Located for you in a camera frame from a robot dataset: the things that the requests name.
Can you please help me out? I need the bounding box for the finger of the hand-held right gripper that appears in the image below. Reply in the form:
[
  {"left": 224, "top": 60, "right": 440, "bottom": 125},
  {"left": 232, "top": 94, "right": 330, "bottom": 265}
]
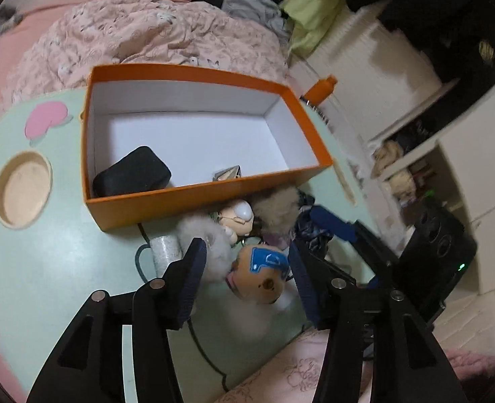
[{"left": 310, "top": 207, "right": 400, "bottom": 288}]

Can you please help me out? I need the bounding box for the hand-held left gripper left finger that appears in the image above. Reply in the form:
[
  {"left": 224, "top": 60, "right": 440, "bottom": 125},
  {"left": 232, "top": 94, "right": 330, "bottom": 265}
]
[{"left": 27, "top": 238, "right": 208, "bottom": 403}]

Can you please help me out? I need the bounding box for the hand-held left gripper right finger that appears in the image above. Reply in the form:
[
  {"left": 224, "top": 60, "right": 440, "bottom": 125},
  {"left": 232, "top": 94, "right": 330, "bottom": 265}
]
[{"left": 288, "top": 243, "right": 466, "bottom": 403}]

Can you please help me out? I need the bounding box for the white glitter cylinder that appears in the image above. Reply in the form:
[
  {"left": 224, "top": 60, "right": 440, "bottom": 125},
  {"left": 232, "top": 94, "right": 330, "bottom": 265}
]
[{"left": 150, "top": 235, "right": 183, "bottom": 273}]

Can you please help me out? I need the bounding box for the brown bear plush blue cap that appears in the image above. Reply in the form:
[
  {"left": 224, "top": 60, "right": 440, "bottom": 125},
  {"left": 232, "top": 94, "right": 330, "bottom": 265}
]
[{"left": 226, "top": 242, "right": 298, "bottom": 313}]

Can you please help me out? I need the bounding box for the white fluffy pompom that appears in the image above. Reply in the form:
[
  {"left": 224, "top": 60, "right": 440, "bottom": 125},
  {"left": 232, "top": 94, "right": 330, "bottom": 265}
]
[{"left": 176, "top": 214, "right": 233, "bottom": 282}]

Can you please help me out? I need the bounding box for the beige fluffy pompom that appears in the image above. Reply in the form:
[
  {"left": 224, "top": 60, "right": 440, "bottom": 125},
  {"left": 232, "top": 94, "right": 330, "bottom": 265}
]
[{"left": 251, "top": 187, "right": 302, "bottom": 244}]

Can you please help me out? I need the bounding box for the orange cardboard box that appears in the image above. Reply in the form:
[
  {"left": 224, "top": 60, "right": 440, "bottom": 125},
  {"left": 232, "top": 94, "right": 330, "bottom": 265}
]
[{"left": 81, "top": 64, "right": 334, "bottom": 232}]

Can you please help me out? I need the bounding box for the white-haired figure toy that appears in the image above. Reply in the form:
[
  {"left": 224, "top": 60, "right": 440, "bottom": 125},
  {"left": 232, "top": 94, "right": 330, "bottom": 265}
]
[{"left": 218, "top": 199, "right": 254, "bottom": 240}]

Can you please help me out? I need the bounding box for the black speaker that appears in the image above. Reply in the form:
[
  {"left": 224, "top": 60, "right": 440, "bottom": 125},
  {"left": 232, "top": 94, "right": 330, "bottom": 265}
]
[{"left": 399, "top": 204, "right": 479, "bottom": 315}]

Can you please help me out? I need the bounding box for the beige plush toy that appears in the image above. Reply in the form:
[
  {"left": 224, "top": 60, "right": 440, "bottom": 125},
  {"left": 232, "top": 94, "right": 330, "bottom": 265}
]
[
  {"left": 371, "top": 139, "right": 405, "bottom": 177},
  {"left": 388, "top": 169, "right": 417, "bottom": 206}
]

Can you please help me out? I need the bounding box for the silver metallic trinket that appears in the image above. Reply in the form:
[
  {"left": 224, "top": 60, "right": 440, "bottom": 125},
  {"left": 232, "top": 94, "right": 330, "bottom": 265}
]
[{"left": 213, "top": 165, "right": 243, "bottom": 182}]

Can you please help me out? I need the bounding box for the light green lap table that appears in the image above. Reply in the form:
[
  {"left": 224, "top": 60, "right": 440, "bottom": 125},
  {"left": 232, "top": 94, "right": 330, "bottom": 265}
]
[{"left": 0, "top": 88, "right": 378, "bottom": 403}]

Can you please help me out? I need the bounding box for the orange bottle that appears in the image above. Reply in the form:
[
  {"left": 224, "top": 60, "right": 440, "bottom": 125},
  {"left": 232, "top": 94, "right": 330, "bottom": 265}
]
[{"left": 304, "top": 75, "right": 338, "bottom": 105}]

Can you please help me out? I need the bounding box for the white shelf cabinet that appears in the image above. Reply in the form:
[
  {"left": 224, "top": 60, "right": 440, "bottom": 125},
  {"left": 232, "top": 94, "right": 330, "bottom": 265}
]
[{"left": 367, "top": 63, "right": 495, "bottom": 295}]

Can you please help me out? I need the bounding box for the yellow-green garment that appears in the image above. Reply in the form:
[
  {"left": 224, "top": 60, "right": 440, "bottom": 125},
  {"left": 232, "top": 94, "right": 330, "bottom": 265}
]
[{"left": 281, "top": 0, "right": 349, "bottom": 53}]

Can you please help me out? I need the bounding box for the black hanging garment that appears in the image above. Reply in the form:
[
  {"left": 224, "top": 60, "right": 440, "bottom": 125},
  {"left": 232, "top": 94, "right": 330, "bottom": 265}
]
[{"left": 315, "top": 0, "right": 495, "bottom": 105}]

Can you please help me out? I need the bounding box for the grey hoodie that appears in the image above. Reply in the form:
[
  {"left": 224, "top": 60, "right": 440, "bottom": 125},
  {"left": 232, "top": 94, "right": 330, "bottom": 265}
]
[{"left": 221, "top": 0, "right": 290, "bottom": 47}]

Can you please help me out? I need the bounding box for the pink floral quilt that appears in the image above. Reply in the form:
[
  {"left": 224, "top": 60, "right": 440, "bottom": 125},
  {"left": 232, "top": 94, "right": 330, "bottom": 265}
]
[{"left": 0, "top": 0, "right": 290, "bottom": 93}]

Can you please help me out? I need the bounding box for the grey patterned cloth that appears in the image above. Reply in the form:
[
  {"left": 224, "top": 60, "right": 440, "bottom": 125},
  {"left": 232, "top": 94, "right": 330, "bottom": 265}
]
[{"left": 0, "top": 6, "right": 23, "bottom": 36}]

